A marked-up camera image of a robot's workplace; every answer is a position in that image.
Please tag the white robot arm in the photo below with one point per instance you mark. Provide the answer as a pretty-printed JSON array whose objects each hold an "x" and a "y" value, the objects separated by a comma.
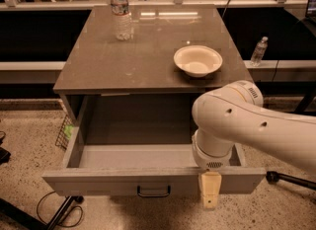
[{"x": 235, "y": 114}]

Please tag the white paper bowl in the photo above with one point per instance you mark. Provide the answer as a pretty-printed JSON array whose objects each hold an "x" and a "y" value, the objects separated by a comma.
[{"x": 197, "y": 60}]

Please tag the small water bottle on ledge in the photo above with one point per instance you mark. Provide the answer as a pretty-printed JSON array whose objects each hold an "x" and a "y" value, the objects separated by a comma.
[{"x": 259, "y": 52}]

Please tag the grey drawer cabinet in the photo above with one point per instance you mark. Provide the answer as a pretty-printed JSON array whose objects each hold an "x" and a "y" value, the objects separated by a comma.
[{"x": 131, "y": 92}]

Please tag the grey top drawer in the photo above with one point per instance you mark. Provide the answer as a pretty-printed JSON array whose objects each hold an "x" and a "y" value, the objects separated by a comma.
[{"x": 129, "y": 145}]

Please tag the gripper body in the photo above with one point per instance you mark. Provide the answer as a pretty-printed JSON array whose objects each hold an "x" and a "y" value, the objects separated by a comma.
[{"x": 212, "y": 161}]

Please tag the clear plastic water bottle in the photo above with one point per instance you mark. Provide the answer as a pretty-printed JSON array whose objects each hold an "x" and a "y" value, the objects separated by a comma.
[{"x": 120, "y": 11}]

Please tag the black chair leg right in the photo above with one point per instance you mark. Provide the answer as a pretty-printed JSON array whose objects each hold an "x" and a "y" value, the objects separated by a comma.
[{"x": 274, "y": 177}]

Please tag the black stand leg left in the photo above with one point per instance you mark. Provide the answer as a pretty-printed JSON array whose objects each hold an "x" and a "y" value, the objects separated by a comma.
[{"x": 27, "y": 221}]

